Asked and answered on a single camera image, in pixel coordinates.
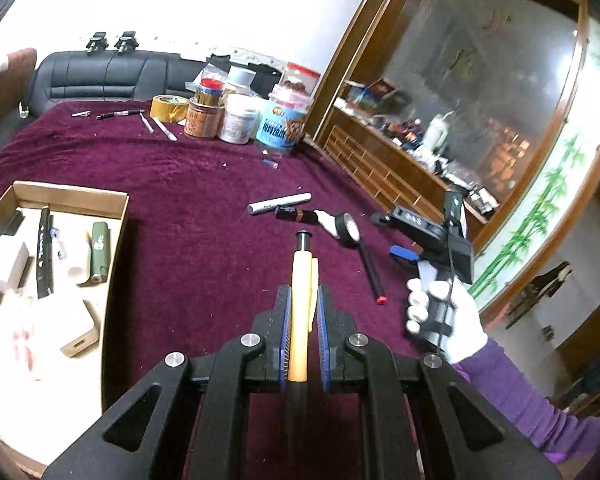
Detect black marker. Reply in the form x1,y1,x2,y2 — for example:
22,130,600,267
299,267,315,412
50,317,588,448
1,209,24,236
36,206,53,299

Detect clear packet red candle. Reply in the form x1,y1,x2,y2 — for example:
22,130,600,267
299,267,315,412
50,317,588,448
12,327,36,374

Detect white charger plug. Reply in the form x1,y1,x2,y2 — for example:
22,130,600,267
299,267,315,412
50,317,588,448
0,236,29,297

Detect small white dropper bottle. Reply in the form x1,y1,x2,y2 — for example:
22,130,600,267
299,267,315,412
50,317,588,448
314,209,339,240

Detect cardboard tray box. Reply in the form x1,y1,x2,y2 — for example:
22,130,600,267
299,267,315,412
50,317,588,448
0,181,129,478

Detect black tape roll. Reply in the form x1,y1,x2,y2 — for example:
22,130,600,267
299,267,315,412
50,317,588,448
335,212,361,248

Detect black pen far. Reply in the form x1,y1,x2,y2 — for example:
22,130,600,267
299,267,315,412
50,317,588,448
96,110,144,120

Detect clear blue pen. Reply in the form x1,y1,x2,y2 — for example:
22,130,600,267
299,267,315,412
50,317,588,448
50,228,67,260

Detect black leather sofa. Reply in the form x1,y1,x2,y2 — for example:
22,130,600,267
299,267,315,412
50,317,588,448
0,50,204,151

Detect yellow black mechanical pencil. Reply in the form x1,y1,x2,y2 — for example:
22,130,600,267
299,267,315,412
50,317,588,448
286,230,320,462

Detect small blue clear cap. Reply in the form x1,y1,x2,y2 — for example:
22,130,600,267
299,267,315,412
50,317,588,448
262,159,279,169

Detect wooden brick pattern cabinet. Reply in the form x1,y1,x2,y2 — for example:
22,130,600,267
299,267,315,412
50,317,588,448
308,0,600,320

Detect yellow tape roll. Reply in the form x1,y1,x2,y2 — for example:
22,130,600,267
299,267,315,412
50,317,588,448
149,94,189,122

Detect white plastic tub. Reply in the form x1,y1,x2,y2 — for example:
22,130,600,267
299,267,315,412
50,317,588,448
218,93,260,145

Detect white gloved right hand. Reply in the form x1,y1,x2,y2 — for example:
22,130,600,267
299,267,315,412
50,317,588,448
405,278,488,364

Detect brown tin can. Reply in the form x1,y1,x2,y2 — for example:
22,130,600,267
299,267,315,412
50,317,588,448
184,78,224,139

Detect blue label plastic jar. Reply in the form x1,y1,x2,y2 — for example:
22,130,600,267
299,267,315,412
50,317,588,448
256,84,312,156

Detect brown armchair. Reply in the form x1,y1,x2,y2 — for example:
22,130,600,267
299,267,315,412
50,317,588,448
0,48,38,121

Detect black lipstick tube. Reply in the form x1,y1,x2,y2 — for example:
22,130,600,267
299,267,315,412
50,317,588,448
274,206,321,226

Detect maroon tablecloth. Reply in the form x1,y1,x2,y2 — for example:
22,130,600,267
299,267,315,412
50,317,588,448
0,103,415,464

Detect red lid clear jar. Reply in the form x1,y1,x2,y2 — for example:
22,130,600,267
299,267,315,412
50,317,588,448
279,62,321,96

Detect white marker pen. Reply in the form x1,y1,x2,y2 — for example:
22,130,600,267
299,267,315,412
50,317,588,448
247,192,312,216

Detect white stick far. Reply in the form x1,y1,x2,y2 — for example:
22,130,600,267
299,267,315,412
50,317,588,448
151,117,178,142

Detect white bottle orange cap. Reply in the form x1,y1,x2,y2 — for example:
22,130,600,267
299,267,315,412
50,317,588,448
31,292,99,362

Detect black pen red band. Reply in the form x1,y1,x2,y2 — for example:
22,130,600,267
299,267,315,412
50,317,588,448
358,240,387,306

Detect purple sleeved right forearm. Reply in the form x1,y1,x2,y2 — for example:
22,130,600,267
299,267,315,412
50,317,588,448
455,339,600,479

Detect green lighter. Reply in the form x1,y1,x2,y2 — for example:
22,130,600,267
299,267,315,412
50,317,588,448
91,221,110,284

